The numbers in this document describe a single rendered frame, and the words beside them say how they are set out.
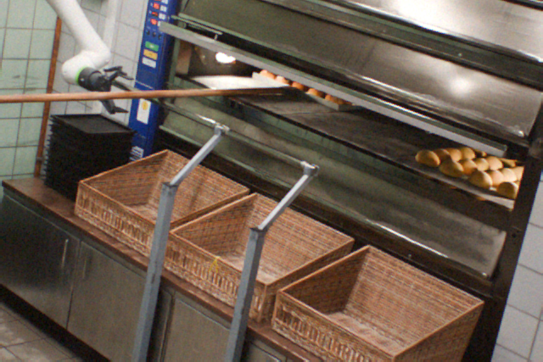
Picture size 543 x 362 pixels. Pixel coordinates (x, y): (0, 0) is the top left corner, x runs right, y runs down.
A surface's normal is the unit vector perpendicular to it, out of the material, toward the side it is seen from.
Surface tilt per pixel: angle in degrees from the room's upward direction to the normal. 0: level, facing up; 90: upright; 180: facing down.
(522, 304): 90
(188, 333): 92
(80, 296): 90
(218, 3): 70
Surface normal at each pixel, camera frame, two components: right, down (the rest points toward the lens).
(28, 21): 0.70, 0.32
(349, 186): -0.58, -0.26
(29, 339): 0.19, -0.95
